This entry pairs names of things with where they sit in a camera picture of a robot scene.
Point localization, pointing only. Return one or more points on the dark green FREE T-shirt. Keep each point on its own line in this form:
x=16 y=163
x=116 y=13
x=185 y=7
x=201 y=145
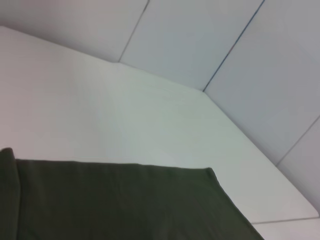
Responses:
x=100 y=200

